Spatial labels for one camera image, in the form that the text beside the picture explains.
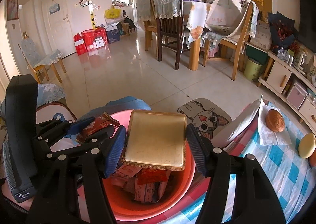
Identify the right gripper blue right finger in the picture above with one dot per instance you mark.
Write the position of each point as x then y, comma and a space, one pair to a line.
255, 199

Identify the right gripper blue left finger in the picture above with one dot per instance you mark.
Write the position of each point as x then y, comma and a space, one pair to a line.
57, 198

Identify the pink plastic trash basin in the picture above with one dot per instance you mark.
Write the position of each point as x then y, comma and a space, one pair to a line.
122, 203

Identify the red snack packet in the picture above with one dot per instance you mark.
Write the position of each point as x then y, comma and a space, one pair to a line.
99, 123

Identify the gold square tin lid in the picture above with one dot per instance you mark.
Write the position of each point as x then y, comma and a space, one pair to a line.
156, 140

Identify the blue white checkered tablecloth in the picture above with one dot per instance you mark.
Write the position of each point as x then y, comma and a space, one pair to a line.
291, 176

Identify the white paper napkin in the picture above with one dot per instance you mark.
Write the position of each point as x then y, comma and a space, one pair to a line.
268, 137

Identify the red orange apple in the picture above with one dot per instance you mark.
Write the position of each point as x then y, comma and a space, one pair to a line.
312, 159

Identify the large yellow pear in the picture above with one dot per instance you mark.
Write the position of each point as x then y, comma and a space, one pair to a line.
306, 146

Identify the brown muffin cake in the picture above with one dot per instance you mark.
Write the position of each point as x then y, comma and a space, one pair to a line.
275, 121

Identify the cat face floor mat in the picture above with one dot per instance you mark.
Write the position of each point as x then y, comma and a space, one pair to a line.
207, 118

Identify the pink storage box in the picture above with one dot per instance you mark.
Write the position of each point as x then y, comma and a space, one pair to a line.
297, 94

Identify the cream tv cabinet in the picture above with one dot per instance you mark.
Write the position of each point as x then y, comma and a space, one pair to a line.
279, 76

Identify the green waste bin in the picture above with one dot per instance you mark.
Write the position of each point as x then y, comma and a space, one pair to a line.
252, 69

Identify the red gift bags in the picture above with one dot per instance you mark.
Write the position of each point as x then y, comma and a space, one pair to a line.
89, 40

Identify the white door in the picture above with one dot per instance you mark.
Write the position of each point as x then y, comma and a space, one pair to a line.
56, 20

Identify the white electric kettle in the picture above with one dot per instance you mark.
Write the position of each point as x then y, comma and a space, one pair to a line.
300, 60

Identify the light wooden chair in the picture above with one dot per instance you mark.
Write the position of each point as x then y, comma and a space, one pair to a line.
236, 42

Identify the yellow plastic bag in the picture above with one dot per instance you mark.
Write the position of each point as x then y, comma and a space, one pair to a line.
113, 12

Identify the dark flower bouquet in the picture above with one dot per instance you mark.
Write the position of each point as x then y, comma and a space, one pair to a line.
282, 29

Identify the white folded cushion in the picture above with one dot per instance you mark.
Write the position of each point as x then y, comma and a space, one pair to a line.
225, 16

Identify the dining table with cloth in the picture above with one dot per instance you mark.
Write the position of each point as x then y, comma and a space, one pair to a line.
195, 15

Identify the black television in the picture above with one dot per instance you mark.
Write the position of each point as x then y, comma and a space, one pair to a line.
306, 34

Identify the dark wooden chair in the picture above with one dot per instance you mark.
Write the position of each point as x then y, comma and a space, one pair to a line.
169, 19

